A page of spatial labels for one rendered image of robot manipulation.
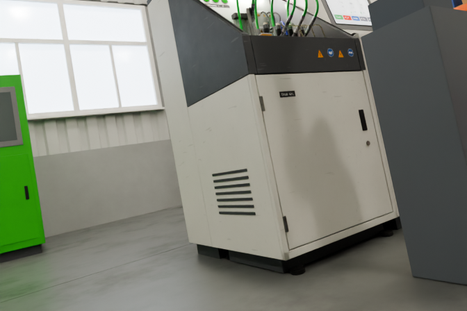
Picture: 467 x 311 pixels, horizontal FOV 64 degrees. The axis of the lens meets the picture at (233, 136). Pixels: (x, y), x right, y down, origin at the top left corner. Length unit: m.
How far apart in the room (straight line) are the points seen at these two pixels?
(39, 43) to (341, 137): 4.60
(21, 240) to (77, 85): 2.49
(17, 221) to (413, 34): 3.37
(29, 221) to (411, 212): 3.18
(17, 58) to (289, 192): 4.56
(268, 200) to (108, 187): 4.10
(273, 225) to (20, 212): 2.72
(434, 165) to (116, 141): 4.72
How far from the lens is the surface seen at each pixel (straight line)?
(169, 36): 2.12
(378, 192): 1.88
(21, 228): 3.81
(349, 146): 1.76
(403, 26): 1.29
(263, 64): 1.53
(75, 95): 5.50
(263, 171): 1.47
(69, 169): 5.32
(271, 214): 1.48
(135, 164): 5.53
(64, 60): 5.68
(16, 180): 3.81
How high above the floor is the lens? 0.46
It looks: 4 degrees up
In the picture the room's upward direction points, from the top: 11 degrees counter-clockwise
